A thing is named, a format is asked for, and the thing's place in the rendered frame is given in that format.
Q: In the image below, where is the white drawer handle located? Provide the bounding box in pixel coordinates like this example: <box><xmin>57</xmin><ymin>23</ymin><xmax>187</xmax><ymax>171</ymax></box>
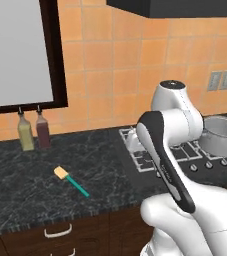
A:
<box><xmin>49</xmin><ymin>247</ymin><xmax>77</xmax><ymax>256</ymax></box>
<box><xmin>43</xmin><ymin>223</ymin><xmax>73</xmax><ymax>239</ymax></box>

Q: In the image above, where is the black range hood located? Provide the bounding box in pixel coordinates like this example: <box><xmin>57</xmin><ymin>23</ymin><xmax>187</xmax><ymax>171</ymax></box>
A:
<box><xmin>106</xmin><ymin>0</ymin><xmax>227</xmax><ymax>19</ymax></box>

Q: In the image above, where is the dark wood drawer front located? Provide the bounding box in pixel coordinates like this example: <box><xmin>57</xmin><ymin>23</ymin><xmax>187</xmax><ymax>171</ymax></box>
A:
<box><xmin>0</xmin><ymin>213</ymin><xmax>112</xmax><ymax>256</ymax></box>

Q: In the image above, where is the yellow-green oil bottle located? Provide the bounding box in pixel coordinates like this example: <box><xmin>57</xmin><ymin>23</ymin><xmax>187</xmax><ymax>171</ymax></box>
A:
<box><xmin>17</xmin><ymin>107</ymin><xmax>36</xmax><ymax>152</ymax></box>

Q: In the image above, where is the dark wood cupboard door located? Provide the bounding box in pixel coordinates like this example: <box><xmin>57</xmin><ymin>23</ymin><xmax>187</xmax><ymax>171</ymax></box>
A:
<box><xmin>108</xmin><ymin>205</ymin><xmax>156</xmax><ymax>256</ymax></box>

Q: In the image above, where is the teal handled spatula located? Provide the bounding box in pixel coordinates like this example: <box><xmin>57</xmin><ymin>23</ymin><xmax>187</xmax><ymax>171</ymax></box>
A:
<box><xmin>53</xmin><ymin>166</ymin><xmax>91</xmax><ymax>199</ymax></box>

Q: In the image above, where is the grey wall socket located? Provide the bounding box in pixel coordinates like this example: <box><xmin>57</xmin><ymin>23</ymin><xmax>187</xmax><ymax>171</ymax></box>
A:
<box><xmin>218</xmin><ymin>69</ymin><xmax>227</xmax><ymax>91</ymax></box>
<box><xmin>207</xmin><ymin>70</ymin><xmax>223</xmax><ymax>92</ymax></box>

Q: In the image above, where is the silver metal pot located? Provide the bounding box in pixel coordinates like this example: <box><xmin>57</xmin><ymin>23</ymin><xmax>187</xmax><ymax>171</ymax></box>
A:
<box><xmin>198</xmin><ymin>115</ymin><xmax>227</xmax><ymax>158</ymax></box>

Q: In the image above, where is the dark red sauce bottle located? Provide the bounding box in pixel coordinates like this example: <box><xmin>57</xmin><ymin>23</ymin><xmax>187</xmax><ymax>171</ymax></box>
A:
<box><xmin>35</xmin><ymin>105</ymin><xmax>52</xmax><ymax>149</ymax></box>

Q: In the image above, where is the dark framed window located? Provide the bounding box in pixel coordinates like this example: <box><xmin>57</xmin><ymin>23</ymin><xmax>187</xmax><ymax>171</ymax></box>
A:
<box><xmin>0</xmin><ymin>0</ymin><xmax>69</xmax><ymax>116</ymax></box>

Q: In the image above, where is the black gas hob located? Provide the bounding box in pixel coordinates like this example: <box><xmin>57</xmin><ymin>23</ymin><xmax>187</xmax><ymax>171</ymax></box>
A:
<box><xmin>113</xmin><ymin>112</ymin><xmax>227</xmax><ymax>200</ymax></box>

